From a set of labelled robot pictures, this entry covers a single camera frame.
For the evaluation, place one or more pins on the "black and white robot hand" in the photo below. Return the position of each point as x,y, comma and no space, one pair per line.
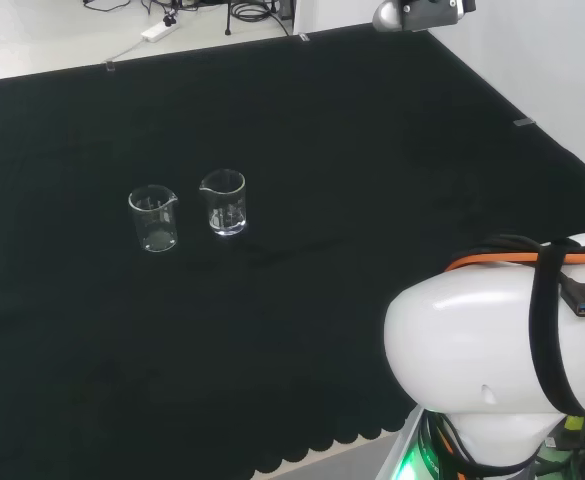
422,15

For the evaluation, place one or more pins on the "clear glass beaker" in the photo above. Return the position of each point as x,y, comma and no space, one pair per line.
154,235
222,220

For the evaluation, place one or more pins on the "black tripod leg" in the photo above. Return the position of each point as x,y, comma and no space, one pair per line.
227,20

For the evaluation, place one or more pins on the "white power strip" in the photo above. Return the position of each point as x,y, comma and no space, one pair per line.
159,31

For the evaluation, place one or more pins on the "black bench cloth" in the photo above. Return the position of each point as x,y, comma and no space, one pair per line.
172,350

